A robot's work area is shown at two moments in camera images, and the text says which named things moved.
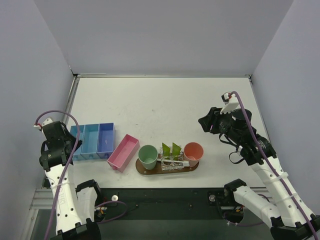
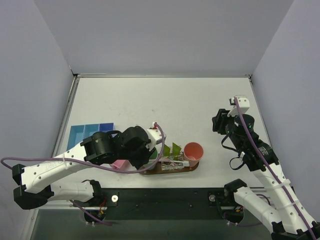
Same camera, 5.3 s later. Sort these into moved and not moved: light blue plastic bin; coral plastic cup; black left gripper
Moved: black left gripper
Not moved: coral plastic cup; light blue plastic bin
